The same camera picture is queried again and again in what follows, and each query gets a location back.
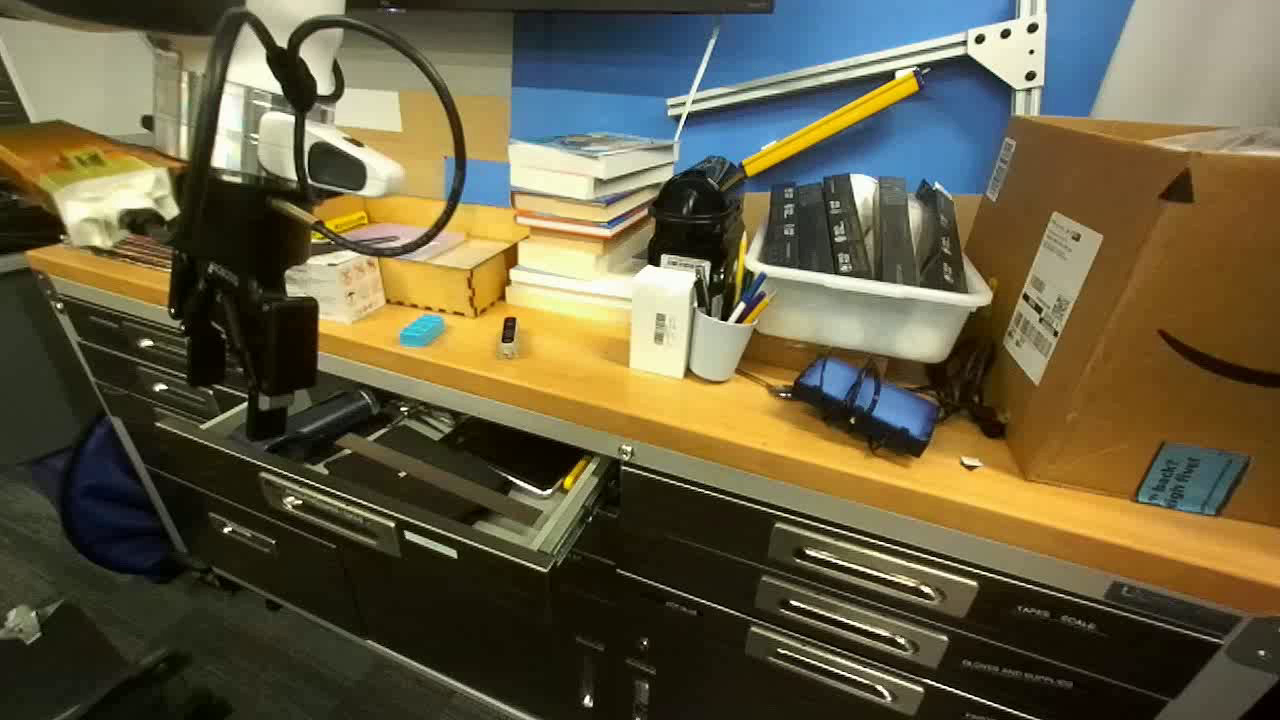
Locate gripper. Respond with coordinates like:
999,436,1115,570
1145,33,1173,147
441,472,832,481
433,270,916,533
167,178,321,442

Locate open wooden box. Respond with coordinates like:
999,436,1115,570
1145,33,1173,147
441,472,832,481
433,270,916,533
308,194,530,319

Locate open drawer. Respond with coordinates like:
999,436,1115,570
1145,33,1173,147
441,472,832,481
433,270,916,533
152,384,623,641

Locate small white printed box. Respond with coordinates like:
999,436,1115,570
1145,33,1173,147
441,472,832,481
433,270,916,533
284,249,387,325

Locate black cylinder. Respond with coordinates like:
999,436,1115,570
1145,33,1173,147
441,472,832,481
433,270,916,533
266,387,383,459

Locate pink paper pad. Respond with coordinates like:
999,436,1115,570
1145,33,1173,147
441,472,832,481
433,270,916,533
342,221,468,265

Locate yellow and white bag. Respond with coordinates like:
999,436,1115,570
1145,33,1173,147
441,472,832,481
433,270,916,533
38,146,183,251

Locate blue office chair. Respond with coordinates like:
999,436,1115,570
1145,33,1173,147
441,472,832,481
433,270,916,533
28,414,193,583

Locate grey flat bar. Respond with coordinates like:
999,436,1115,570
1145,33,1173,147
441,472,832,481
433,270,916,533
333,431,544,528

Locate black tablet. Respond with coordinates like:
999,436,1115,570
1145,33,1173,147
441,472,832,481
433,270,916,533
438,414,588,499

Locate stack of books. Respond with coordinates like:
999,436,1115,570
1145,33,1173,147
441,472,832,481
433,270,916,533
504,132,680,323

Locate white carton with barcode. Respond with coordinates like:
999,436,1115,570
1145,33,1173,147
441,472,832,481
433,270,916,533
629,264,699,380

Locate black coffee machine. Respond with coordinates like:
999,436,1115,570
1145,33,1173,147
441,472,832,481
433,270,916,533
647,156,748,293

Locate white cup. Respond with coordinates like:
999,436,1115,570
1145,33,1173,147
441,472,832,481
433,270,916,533
687,305,757,384

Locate bundle of pens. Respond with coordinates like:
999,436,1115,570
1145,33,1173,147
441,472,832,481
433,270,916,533
696,262,777,326

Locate white plastic bin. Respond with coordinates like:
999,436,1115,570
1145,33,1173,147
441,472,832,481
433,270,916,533
744,214,995,365

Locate yellow stick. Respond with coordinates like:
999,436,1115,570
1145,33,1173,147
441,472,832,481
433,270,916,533
738,68,928,180

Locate row of black boxes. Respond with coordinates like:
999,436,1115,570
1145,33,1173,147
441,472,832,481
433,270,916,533
764,173,969,294

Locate large cardboard box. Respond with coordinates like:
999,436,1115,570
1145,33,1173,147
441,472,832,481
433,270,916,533
964,114,1280,528

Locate drawer handle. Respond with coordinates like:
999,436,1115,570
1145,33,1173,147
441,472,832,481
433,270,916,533
257,471,403,558
743,624,928,717
128,333,193,363
753,574,951,670
148,376,215,409
206,511,280,557
766,519,981,619

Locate blue pouch with black cable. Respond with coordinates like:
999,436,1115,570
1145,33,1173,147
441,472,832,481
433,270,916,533
792,354,943,459

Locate black cable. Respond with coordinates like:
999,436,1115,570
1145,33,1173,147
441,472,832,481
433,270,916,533
927,335,1008,440

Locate aluminium frame with bracket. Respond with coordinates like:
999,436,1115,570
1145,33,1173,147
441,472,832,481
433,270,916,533
666,0,1049,118

